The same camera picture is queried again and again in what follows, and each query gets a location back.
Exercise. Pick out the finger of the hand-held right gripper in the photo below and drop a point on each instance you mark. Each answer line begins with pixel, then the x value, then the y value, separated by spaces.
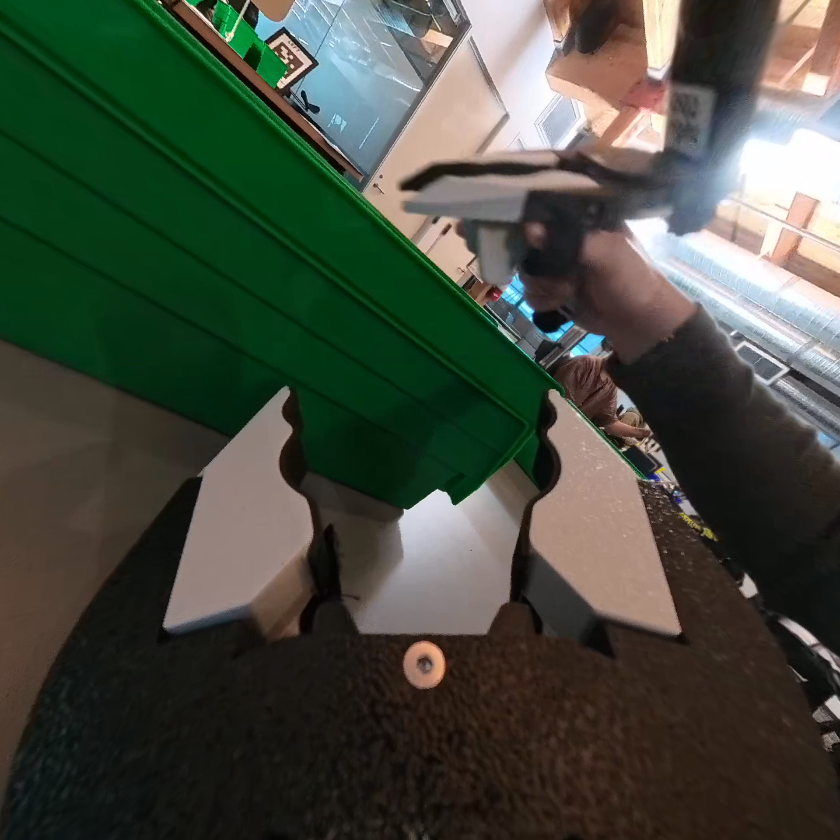
pixel 472 203
pixel 518 159

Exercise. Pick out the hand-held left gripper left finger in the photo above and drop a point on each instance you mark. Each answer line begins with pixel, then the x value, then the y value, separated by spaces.
pixel 236 538

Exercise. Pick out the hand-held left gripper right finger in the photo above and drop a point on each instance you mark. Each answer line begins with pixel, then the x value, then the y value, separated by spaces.
pixel 604 538

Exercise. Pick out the person's right hand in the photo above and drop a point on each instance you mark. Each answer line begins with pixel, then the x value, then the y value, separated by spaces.
pixel 636 295

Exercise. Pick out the white door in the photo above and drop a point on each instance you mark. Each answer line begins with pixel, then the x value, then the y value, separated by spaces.
pixel 446 131

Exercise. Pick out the glass partition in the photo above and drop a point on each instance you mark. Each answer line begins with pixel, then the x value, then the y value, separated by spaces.
pixel 367 79

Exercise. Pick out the black white marker sign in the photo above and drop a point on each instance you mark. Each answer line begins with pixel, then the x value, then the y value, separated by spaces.
pixel 292 58

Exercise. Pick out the small green shelf bin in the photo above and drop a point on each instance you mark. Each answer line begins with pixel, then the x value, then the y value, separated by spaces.
pixel 236 29
pixel 266 65

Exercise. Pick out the silver air duct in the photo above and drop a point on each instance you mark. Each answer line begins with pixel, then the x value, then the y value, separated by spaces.
pixel 754 289

